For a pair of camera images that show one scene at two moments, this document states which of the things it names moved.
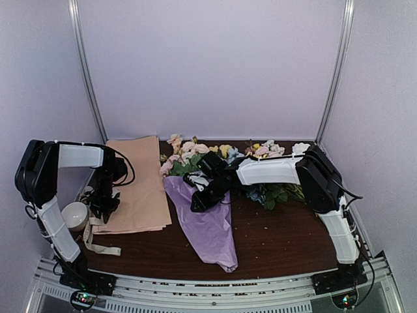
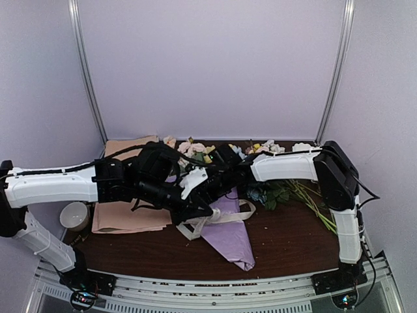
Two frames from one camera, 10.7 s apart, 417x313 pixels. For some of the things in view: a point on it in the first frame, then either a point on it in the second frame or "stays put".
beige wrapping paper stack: x=143 y=204 stays put
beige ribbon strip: x=87 y=235 to x=192 y=229
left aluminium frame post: x=75 y=17 stays put
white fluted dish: x=300 y=148 stays put
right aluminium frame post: x=348 y=9 stays put
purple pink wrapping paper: x=211 y=233 to x=230 y=235
